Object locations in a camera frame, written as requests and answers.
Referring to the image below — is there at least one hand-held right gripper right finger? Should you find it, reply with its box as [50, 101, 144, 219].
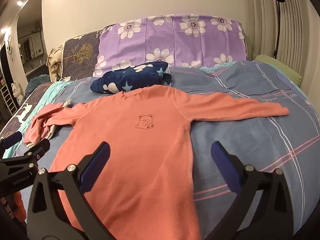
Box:
[211, 141, 295, 240]

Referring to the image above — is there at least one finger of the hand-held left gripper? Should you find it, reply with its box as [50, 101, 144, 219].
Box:
[0, 138, 51, 167]
[0, 132, 23, 153]

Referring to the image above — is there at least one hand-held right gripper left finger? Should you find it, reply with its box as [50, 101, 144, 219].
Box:
[26, 141, 118, 240]

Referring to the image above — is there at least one coral long-sleeve bear shirt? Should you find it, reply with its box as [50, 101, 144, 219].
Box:
[49, 84, 290, 240]

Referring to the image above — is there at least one pink and grey clothes pile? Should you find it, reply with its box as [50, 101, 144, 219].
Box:
[24, 101, 75, 148]

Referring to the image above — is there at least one coral cloth piece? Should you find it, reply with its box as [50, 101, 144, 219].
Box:
[11, 191, 27, 222]

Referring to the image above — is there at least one dark animal-print bedspread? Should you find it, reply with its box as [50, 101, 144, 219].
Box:
[0, 84, 52, 140]

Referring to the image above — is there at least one blue plaid bed sheet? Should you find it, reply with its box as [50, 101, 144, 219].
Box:
[19, 60, 320, 240]

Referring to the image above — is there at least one white cat figurine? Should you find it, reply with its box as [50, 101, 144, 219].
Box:
[10, 80, 21, 98]

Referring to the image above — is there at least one teal sheet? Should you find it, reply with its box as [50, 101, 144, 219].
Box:
[0, 79, 75, 159]

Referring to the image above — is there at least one beige knitted garment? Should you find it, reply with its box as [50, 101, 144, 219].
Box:
[46, 45, 66, 83]

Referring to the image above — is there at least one navy star fleece blanket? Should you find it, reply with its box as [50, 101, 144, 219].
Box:
[90, 61, 173, 95]

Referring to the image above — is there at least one dark tree-print cushion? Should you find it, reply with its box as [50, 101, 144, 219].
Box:
[61, 29, 118, 80]

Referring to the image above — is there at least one green pillow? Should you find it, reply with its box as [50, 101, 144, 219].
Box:
[254, 54, 303, 85]

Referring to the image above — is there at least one purple floral pillow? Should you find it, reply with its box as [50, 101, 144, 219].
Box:
[92, 14, 248, 78]

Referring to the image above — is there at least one white wire rack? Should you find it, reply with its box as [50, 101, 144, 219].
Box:
[0, 85, 17, 116]

